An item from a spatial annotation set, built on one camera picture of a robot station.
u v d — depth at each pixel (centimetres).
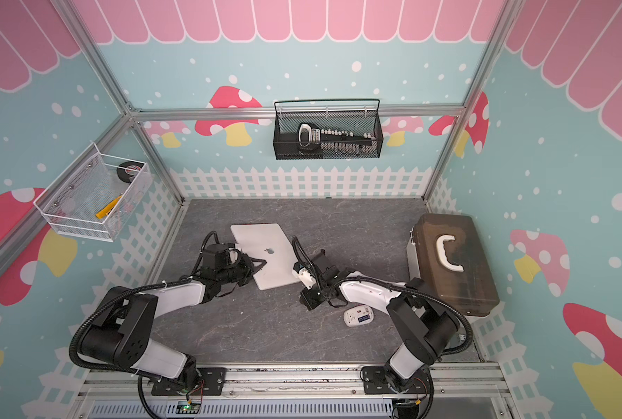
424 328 45
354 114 89
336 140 89
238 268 81
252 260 87
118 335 45
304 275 81
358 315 84
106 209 71
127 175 81
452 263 76
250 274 82
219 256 75
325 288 68
